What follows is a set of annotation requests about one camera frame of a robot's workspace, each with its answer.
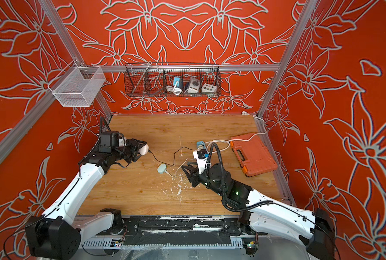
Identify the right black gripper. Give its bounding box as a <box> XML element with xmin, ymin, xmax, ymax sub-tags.
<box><xmin>181</xmin><ymin>163</ymin><xmax>227</xmax><ymax>198</ymax></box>

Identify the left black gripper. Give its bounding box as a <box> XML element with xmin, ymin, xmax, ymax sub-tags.
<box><xmin>113</xmin><ymin>138</ymin><xmax>147</xmax><ymax>163</ymax></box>

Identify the black USB cable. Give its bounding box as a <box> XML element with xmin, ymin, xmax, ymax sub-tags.
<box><xmin>147</xmin><ymin>145</ymin><xmax>199</xmax><ymax>167</ymax></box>

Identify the mint green earbud case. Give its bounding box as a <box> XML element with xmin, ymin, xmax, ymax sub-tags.
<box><xmin>157</xmin><ymin>164</ymin><xmax>168</xmax><ymax>174</ymax></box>

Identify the pink earbud case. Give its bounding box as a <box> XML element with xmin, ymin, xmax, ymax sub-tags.
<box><xmin>139</xmin><ymin>144</ymin><xmax>149</xmax><ymax>156</ymax></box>

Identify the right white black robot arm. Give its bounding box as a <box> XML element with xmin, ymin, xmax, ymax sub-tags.
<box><xmin>182</xmin><ymin>163</ymin><xmax>336</xmax><ymax>260</ymax></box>

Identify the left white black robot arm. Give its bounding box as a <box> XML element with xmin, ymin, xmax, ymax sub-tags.
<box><xmin>24</xmin><ymin>131</ymin><xmax>149</xmax><ymax>260</ymax></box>

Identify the blue power strip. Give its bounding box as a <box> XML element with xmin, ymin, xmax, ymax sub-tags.
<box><xmin>196</xmin><ymin>141</ymin><xmax>207</xmax><ymax>150</ymax></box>

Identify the orange plastic tool case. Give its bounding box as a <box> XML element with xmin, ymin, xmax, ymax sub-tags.
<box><xmin>229</xmin><ymin>133</ymin><xmax>278</xmax><ymax>177</ymax></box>

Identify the blue charger in basket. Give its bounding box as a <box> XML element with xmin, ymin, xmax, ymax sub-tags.
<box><xmin>172</xmin><ymin>77</ymin><xmax>183</xmax><ymax>89</ymax></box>

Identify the white cube socket adapter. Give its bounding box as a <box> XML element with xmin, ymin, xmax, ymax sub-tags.
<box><xmin>202</xmin><ymin>83</ymin><xmax>217</xmax><ymax>95</ymax></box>

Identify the white round socket adapter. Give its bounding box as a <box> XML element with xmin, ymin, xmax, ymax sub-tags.
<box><xmin>186</xmin><ymin>79</ymin><xmax>201</xmax><ymax>94</ymax></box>

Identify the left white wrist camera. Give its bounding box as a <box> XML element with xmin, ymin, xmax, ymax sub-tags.
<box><xmin>117</xmin><ymin>134</ymin><xmax>126</xmax><ymax>147</ymax></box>

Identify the white power strip cord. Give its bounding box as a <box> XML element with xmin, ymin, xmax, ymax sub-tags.
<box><xmin>204</xmin><ymin>115</ymin><xmax>268</xmax><ymax>153</ymax></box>

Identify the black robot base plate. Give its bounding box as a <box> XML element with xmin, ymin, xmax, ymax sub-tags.
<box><xmin>94</xmin><ymin>216</ymin><xmax>268</xmax><ymax>236</ymax></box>

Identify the black wire wall basket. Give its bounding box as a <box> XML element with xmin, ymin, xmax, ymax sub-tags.
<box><xmin>124</xmin><ymin>62</ymin><xmax>222</xmax><ymax>98</ymax></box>

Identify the clear acrylic wall box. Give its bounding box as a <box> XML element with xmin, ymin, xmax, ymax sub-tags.
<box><xmin>49</xmin><ymin>67</ymin><xmax>106</xmax><ymax>107</ymax></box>

